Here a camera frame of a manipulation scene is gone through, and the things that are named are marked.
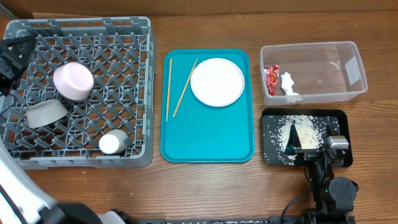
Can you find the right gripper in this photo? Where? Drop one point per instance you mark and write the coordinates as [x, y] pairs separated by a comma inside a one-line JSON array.
[[293, 147]]

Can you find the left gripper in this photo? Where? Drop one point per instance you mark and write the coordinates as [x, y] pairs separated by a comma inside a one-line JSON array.
[[12, 76]]

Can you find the pile of rice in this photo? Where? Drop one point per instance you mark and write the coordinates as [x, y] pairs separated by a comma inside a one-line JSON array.
[[276, 129]]

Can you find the white tissue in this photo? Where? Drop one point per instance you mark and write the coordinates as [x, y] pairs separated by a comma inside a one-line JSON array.
[[287, 84]]

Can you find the grey bowl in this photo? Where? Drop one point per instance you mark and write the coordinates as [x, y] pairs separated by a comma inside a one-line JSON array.
[[44, 113]]

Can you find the red snack wrapper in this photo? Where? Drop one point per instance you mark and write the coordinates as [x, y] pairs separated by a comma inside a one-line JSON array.
[[272, 77]]

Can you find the white cup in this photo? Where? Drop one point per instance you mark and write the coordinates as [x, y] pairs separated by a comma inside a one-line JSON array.
[[113, 142]]

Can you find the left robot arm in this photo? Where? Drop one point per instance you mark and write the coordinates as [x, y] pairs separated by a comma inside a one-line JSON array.
[[22, 201]]

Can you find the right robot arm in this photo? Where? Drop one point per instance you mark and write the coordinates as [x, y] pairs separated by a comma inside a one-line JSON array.
[[333, 196]]

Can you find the clear plastic waste bin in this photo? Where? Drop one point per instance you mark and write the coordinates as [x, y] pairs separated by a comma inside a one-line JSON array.
[[322, 72]]

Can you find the black rectangular tray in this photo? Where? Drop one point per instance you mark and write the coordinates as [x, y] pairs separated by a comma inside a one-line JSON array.
[[340, 115]]

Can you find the grey plastic dish rack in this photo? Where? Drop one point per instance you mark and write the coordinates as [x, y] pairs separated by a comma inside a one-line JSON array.
[[120, 53]]

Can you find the teal serving tray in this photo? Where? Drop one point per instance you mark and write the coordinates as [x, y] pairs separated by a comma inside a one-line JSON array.
[[200, 133]]

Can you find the large white plate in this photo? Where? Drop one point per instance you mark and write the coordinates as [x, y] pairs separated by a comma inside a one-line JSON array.
[[217, 82]]

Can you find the right wooden chopstick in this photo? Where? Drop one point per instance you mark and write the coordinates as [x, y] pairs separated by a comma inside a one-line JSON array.
[[184, 89]]

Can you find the wooden chopstick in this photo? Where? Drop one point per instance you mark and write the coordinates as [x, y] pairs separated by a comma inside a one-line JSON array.
[[168, 90], [184, 89]]

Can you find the left wooden chopstick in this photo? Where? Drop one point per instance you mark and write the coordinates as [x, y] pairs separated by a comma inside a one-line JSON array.
[[168, 90]]

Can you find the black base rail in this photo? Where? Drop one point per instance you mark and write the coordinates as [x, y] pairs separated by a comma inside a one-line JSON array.
[[116, 216]]

